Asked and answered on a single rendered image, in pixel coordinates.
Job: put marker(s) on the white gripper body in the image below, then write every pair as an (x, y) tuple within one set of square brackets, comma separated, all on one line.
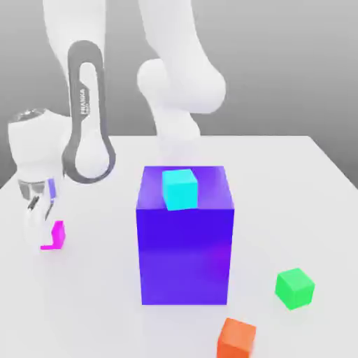
[(35, 223)]

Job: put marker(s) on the small magenta cube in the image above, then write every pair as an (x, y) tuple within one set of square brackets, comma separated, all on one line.
[(59, 235)]

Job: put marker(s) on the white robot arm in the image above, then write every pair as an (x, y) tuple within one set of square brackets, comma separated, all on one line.
[(179, 84)]

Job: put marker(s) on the small cyan cube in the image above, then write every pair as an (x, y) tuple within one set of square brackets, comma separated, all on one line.
[(180, 190)]

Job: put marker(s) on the small orange cube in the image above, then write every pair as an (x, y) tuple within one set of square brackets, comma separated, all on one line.
[(236, 339)]

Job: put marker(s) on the small green cube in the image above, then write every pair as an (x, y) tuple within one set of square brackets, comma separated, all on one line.
[(293, 289)]

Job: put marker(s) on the large blue box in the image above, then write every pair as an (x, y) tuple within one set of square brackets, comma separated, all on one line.
[(184, 251)]

